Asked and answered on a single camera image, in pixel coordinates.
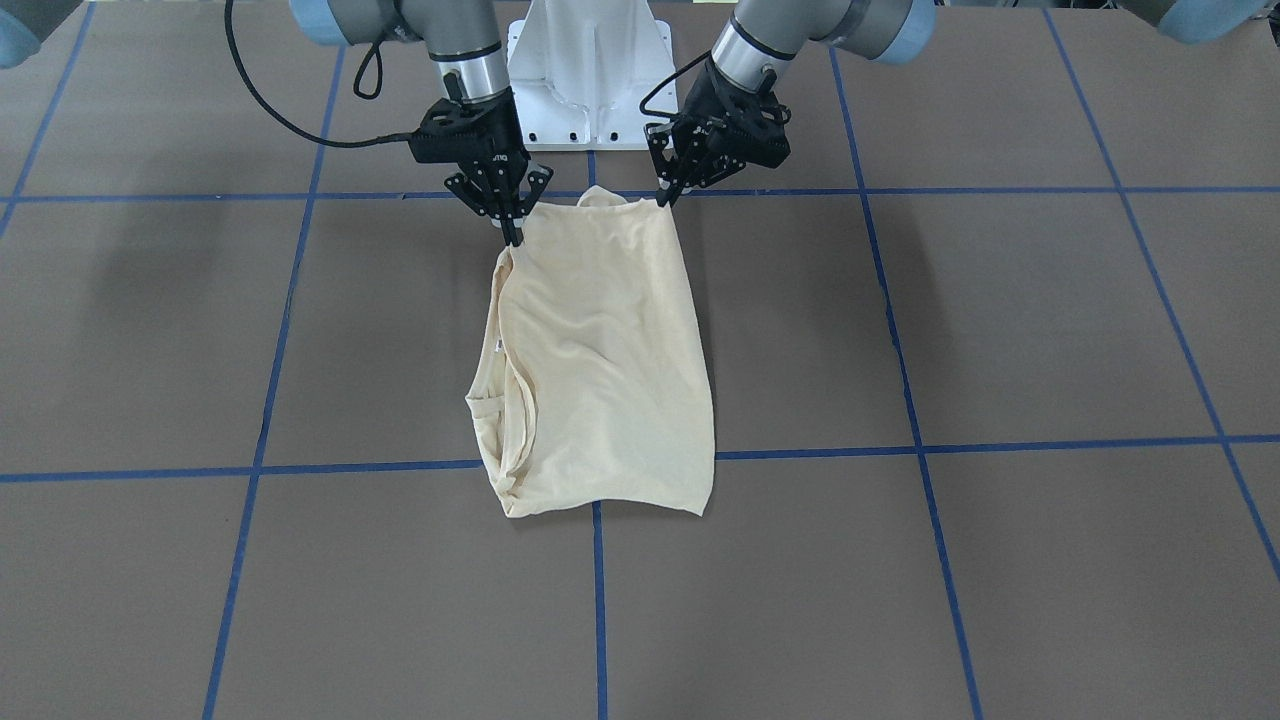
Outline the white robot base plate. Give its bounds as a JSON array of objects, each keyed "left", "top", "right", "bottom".
[{"left": 507, "top": 1, "right": 678, "bottom": 152}]

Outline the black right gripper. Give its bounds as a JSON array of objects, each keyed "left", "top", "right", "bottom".
[{"left": 444, "top": 154, "right": 554, "bottom": 247}]

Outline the brown paper table cover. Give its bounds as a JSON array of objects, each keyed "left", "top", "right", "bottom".
[{"left": 3, "top": 3, "right": 1277, "bottom": 719}]

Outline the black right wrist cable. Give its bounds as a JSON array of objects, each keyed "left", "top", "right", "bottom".
[{"left": 224, "top": 0, "right": 416, "bottom": 151}]

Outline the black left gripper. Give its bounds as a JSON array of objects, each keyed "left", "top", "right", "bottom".
[{"left": 645, "top": 60, "right": 742, "bottom": 208}]

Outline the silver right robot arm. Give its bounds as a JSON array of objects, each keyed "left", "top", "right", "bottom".
[{"left": 291, "top": 1, "right": 553, "bottom": 247}]

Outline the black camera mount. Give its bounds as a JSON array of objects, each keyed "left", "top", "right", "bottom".
[
  {"left": 408, "top": 88, "right": 530, "bottom": 165},
  {"left": 727, "top": 92, "right": 792, "bottom": 169}
]

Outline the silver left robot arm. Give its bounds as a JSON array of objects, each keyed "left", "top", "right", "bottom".
[{"left": 639, "top": 1, "right": 937, "bottom": 206}]

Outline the beige long-sleeve printed shirt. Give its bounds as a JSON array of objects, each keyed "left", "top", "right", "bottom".
[{"left": 466, "top": 184, "right": 716, "bottom": 518}]

